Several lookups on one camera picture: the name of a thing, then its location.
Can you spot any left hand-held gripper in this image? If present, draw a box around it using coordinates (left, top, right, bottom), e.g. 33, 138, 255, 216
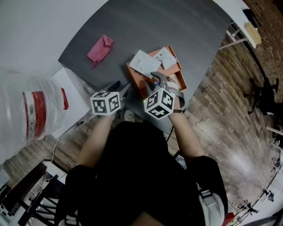
90, 80, 131, 120

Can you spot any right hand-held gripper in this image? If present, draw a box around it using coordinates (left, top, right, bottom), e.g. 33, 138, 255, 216
143, 71, 186, 121

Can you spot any large white small packet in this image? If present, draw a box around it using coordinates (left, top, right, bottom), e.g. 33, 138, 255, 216
128, 49, 162, 79

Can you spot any white small packet dark print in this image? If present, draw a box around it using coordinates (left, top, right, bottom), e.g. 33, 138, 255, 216
153, 46, 179, 70

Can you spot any person's right forearm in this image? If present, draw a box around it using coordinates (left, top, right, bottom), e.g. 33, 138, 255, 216
167, 109, 205, 159

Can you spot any person's left forearm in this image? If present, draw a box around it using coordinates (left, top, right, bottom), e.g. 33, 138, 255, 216
76, 113, 116, 169

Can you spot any orange cardboard box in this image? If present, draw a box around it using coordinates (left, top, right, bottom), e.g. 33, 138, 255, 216
126, 45, 188, 100

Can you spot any pink cloth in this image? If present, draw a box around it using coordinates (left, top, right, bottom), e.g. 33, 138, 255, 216
86, 34, 115, 69

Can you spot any white cabinet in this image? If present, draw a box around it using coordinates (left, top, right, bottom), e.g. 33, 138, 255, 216
52, 67, 99, 139

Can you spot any person's black shirt torso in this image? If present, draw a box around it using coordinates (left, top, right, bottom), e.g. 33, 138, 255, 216
55, 120, 229, 226

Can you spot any clear water jug red label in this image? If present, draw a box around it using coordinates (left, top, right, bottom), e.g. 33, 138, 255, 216
0, 74, 69, 165

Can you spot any white side table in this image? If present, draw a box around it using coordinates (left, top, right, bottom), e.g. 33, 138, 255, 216
211, 0, 263, 50

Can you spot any black office chair base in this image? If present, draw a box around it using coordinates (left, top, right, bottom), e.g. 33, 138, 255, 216
243, 77, 283, 116

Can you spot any light wooden block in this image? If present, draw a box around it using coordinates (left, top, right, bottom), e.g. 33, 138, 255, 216
244, 21, 263, 49

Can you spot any black metal stool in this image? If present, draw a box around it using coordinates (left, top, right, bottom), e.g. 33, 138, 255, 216
0, 162, 68, 226

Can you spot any white cable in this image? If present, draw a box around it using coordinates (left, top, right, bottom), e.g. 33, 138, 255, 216
51, 135, 62, 163

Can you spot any grey shoulder strap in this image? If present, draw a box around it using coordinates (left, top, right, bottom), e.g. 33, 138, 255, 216
196, 182, 224, 226

